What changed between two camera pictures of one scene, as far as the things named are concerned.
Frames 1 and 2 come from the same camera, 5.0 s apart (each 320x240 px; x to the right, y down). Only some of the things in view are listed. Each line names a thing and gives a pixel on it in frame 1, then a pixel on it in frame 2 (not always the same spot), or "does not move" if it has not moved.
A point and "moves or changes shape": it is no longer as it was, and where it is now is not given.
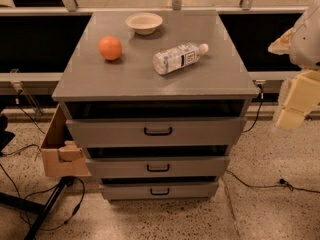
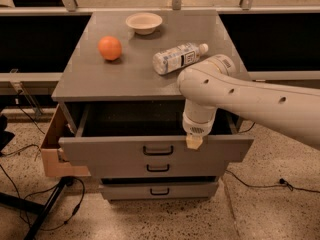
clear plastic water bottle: [182, 55] does not move
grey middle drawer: [158, 166] does not move
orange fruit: [110, 47] does not move
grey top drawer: [157, 132] moves or changes shape
